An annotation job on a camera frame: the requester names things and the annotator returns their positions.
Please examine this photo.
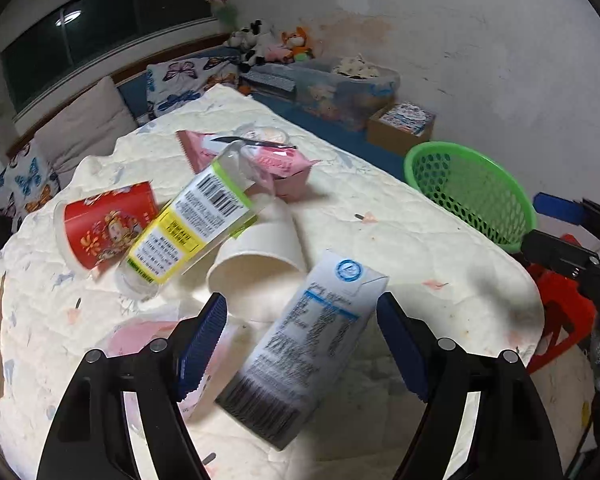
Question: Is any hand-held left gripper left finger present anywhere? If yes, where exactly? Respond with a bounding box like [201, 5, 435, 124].
[36, 291, 229, 480]

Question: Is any hanging flower decoration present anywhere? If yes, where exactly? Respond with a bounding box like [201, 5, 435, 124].
[202, 0, 239, 29]

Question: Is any butterfly print pillow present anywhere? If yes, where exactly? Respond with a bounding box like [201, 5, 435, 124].
[145, 57, 243, 118]
[0, 140, 62, 233]

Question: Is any cardboard box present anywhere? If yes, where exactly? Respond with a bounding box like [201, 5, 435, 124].
[367, 102, 437, 156]

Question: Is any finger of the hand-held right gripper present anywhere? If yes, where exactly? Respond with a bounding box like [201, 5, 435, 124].
[519, 229, 600, 281]
[532, 192, 600, 241]

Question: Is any pink snack packet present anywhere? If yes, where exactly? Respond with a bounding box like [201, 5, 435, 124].
[176, 130, 322, 202]

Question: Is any white paper cup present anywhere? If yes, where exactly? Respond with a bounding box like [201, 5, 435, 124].
[206, 195, 307, 322]

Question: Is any green plastic basket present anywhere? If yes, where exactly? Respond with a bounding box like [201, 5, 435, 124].
[404, 141, 538, 253]

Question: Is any white spotted cloth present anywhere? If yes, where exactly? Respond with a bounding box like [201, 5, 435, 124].
[330, 55, 381, 80]

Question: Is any clear plastic storage bin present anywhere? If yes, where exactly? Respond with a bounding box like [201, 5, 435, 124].
[292, 57, 401, 132]

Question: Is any grey pillow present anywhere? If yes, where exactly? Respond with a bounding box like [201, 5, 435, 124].
[32, 76, 138, 186]

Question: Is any clear pudding cup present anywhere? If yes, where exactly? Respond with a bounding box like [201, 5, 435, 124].
[237, 125, 291, 147]

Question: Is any white and blue milk carton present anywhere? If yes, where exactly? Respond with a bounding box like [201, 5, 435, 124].
[215, 249, 388, 452]

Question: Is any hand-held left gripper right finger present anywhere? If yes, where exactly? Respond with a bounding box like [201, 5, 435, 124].
[375, 290, 565, 480]

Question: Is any red printed plastic cup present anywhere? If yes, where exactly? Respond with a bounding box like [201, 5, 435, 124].
[53, 181, 161, 281]

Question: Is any dark window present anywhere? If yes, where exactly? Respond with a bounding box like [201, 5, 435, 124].
[0, 0, 218, 116]

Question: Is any pale pink wrapper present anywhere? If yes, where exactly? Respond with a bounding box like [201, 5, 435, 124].
[95, 319, 241, 421]

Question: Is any pink plush toy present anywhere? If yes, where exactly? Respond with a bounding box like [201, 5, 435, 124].
[265, 42, 294, 65]

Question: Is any blue patterned folded cloth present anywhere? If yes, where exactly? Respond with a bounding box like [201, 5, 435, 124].
[239, 62, 301, 97]

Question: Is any red plastic stool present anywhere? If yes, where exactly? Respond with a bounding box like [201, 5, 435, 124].
[525, 265, 599, 374]

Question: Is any white printed quilt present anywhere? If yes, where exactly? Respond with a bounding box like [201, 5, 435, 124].
[0, 84, 551, 480]

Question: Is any thin black utensil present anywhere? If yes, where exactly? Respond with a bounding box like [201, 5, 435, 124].
[210, 135, 299, 150]

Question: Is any clear bottle with yellow-green label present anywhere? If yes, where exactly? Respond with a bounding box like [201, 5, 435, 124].
[116, 141, 271, 302]

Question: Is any orange fox plush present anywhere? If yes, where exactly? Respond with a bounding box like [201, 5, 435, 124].
[281, 27, 315, 61]

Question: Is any black and white cow plush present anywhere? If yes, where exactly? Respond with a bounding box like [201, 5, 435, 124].
[227, 20, 267, 73]

